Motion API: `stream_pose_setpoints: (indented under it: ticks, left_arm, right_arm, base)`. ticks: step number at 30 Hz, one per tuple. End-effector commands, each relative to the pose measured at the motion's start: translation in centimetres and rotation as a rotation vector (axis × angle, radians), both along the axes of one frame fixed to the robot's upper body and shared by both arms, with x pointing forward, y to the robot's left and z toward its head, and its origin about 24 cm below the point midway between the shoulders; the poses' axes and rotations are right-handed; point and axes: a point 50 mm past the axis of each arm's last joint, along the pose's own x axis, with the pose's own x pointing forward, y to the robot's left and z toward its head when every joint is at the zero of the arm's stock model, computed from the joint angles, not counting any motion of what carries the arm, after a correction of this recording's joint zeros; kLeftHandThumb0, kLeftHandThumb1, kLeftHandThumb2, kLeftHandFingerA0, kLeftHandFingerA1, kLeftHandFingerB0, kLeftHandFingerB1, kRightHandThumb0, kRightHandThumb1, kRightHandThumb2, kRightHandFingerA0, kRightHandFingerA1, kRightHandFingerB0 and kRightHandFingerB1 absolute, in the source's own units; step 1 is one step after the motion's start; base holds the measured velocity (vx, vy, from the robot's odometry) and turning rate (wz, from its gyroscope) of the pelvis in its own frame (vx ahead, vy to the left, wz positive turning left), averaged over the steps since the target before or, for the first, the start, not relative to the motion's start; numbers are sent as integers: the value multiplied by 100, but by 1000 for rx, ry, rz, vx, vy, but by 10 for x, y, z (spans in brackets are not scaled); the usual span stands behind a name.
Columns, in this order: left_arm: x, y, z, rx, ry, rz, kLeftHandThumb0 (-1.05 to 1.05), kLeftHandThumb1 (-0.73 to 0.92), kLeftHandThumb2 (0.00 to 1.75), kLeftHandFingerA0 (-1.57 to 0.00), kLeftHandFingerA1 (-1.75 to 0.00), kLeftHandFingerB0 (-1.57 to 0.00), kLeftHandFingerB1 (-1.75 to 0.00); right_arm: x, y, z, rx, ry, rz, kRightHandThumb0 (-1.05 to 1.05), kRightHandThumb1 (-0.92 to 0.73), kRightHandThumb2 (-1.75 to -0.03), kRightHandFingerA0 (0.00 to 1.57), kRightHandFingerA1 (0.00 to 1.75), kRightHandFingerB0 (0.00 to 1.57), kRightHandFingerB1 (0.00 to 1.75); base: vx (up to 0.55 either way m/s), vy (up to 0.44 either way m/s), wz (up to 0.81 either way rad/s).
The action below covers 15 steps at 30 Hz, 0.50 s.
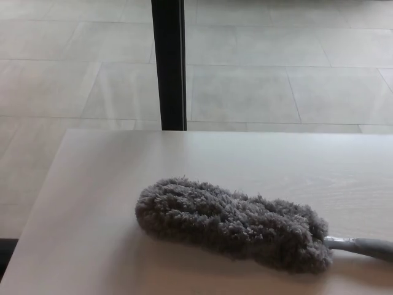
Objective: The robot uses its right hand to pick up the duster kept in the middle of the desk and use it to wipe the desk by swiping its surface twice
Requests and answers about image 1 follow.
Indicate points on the black vertical frame post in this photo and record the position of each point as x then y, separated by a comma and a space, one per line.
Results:
169, 61

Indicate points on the grey fluffy microfibre duster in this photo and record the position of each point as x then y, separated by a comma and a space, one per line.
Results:
221, 221

